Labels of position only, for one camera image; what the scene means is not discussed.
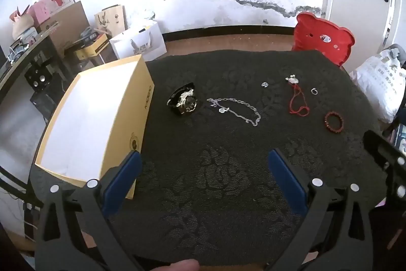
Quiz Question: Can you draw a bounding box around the black perforated crate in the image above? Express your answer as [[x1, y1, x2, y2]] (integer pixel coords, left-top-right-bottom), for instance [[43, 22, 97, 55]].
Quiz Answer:
[[25, 63, 53, 89]]

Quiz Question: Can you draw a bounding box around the yellow cardboard box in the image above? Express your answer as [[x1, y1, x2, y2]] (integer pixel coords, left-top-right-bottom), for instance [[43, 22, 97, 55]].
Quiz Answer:
[[34, 54, 155, 199]]

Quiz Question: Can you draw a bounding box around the pink box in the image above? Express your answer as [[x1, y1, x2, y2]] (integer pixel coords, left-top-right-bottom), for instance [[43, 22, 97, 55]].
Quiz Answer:
[[28, 0, 53, 24]]

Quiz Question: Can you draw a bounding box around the red beaded bracelet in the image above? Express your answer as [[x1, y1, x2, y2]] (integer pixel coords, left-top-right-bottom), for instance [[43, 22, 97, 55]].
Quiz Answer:
[[324, 111, 345, 132]]

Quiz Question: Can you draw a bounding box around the silver chain necklace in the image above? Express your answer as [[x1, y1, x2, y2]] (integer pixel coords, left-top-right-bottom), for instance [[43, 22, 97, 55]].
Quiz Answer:
[[207, 96, 261, 127]]

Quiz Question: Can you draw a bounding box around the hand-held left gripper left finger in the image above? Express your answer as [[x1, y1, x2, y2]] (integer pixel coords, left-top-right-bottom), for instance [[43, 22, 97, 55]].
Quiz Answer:
[[34, 150, 143, 271]]

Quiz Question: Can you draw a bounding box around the red string bracelet silver pendant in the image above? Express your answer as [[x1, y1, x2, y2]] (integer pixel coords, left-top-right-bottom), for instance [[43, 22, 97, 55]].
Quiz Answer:
[[285, 74, 310, 115]]

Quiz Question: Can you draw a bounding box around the flat yellow and black box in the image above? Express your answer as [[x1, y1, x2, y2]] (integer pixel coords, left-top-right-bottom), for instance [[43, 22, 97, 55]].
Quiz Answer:
[[74, 33, 109, 61]]

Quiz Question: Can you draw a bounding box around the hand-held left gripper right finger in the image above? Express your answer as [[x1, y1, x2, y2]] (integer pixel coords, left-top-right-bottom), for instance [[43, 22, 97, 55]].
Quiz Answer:
[[266, 149, 376, 271]]

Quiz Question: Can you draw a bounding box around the red plastic chair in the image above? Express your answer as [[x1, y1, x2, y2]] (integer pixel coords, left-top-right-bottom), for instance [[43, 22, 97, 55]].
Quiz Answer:
[[292, 12, 355, 68]]

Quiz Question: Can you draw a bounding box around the black glass table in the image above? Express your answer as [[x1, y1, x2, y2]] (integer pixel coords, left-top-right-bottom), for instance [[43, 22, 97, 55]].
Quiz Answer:
[[0, 30, 80, 106]]

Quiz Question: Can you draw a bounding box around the brown paper bag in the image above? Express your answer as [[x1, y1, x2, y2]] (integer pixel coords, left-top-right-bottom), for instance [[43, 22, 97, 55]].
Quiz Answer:
[[94, 4, 127, 35]]

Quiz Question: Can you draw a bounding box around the printed colourful bag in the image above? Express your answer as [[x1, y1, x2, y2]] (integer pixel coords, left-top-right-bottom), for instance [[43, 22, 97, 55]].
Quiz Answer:
[[392, 123, 406, 154]]

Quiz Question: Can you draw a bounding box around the black wristwatch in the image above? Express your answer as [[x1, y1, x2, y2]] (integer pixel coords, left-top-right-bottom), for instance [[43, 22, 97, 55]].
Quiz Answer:
[[166, 82, 200, 116]]

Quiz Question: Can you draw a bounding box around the person's left hand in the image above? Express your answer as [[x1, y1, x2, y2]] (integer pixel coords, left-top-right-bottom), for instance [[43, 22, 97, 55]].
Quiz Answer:
[[157, 259, 201, 271]]

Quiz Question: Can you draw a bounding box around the white gift bag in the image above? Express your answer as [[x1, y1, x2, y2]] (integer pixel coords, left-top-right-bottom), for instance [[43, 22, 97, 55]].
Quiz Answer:
[[109, 20, 167, 62]]

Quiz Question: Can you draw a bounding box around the large brown cardboard box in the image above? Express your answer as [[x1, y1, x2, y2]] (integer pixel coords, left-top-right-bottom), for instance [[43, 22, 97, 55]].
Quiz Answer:
[[38, 1, 91, 59]]

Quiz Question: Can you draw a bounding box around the white plastic bag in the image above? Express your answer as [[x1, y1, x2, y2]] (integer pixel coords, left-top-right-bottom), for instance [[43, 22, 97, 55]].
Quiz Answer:
[[349, 49, 406, 124]]

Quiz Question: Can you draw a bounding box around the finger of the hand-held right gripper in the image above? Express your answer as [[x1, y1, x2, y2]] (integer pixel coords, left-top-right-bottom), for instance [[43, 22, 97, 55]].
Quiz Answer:
[[362, 130, 406, 208]]

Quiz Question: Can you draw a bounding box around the beige bag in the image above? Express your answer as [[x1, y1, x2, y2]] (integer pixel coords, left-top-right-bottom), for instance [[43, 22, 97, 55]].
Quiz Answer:
[[12, 6, 35, 40]]

